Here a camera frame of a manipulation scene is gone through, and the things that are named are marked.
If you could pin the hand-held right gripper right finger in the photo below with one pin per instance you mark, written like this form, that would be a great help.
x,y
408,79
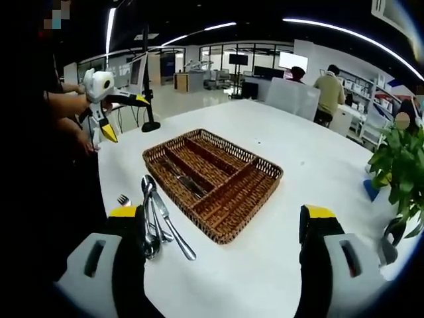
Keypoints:
x,y
314,275

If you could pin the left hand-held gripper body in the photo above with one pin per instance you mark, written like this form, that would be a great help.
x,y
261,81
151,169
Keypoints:
x,y
99,84

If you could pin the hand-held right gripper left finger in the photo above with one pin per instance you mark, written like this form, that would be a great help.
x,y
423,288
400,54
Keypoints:
x,y
129,275

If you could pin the steel knife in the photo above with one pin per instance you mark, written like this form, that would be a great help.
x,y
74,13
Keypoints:
x,y
179,238
192,187

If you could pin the steel fork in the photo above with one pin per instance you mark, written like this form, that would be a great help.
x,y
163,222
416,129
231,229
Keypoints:
x,y
123,200

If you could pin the brown wicker storage tray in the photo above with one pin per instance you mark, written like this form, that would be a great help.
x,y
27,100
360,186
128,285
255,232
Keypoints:
x,y
232,205

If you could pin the white storage shelf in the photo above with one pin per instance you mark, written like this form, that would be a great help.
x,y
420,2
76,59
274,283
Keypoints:
x,y
361,87

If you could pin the person's left hand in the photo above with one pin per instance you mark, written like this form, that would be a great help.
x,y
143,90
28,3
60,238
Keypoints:
x,y
82,99

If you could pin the blue standing banner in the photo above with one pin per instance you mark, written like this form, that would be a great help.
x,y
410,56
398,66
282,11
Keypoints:
x,y
167,68

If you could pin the wooden cabinet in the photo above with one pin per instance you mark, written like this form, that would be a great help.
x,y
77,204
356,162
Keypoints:
x,y
180,81

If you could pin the ceiling light strip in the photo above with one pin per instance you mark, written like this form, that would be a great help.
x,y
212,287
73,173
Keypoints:
x,y
218,26
111,26

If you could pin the black grey curved device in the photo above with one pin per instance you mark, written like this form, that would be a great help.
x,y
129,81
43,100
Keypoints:
x,y
389,251

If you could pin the person's black shirt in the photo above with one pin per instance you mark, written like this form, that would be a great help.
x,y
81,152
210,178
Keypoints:
x,y
49,182

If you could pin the blue cloth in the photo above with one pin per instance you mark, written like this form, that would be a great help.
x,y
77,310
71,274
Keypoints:
x,y
371,190

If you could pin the black monitor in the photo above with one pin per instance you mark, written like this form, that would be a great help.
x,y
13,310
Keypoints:
x,y
238,59
268,71

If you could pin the green potted plant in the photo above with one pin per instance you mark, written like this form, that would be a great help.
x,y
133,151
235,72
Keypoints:
x,y
402,155

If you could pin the white translucent desk partition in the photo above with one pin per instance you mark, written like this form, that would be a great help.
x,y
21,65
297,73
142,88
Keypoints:
x,y
291,97

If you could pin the white display screen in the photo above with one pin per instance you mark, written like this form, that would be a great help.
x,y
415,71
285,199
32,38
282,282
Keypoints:
x,y
293,60

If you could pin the long curved ceiling light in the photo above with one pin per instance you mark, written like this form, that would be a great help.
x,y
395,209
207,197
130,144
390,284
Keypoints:
x,y
348,30

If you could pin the ceiling air conditioner vent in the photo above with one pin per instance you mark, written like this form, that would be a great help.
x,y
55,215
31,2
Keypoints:
x,y
389,10

